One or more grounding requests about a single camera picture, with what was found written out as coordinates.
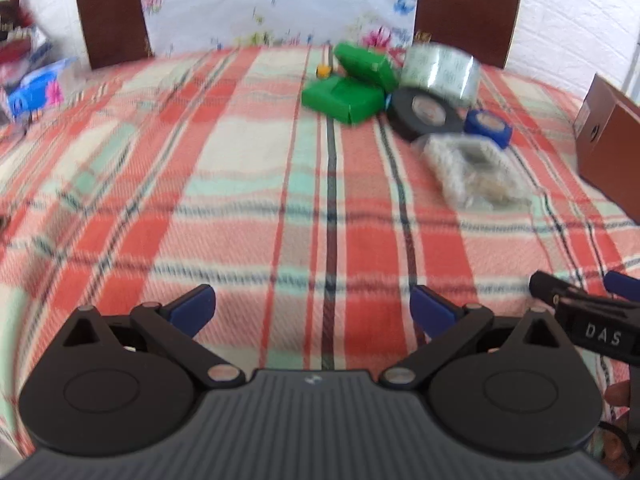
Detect clear plastic bag of items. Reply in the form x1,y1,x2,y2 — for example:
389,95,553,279
412,133,532,211

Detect small blue tape roll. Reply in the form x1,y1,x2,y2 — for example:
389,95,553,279
463,110,513,150

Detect black tape roll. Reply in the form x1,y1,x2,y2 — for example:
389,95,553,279
386,87,463,142

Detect green paper box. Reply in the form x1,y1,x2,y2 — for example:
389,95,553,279
300,42,399,125

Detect clear patterned packing tape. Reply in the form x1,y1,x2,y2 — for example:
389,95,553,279
400,42,480,108

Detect marker pen with blue cap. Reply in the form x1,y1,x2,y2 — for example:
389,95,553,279
316,64,333,80

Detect person's right hand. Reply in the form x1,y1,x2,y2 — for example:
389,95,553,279
596,378,640,480

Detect brown cardboard shoe box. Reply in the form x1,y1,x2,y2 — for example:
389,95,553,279
574,75,640,221

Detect plaid bed blanket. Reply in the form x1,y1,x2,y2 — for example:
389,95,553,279
1,48,639,453

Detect blue tissue pack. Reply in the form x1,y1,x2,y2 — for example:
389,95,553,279
8,58,84,120

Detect cluttered items at bedside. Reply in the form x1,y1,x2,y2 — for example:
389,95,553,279
1,0,53,88

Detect floral plastic-wrapped pillow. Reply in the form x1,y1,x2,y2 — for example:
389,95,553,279
141,0,418,56

